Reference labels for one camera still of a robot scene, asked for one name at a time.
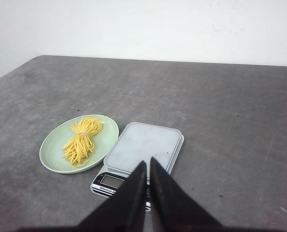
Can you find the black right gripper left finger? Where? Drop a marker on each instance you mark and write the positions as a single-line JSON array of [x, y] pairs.
[[125, 209]]

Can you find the light green round plate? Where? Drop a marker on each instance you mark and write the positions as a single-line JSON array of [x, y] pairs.
[[51, 154]]

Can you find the silver digital kitchen scale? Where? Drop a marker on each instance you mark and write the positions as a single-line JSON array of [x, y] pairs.
[[137, 142]]

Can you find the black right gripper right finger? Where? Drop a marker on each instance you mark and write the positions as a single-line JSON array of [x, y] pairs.
[[174, 208]]

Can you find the yellow vermicelli noodle bundle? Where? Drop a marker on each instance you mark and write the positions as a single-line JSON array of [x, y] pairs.
[[77, 148]]

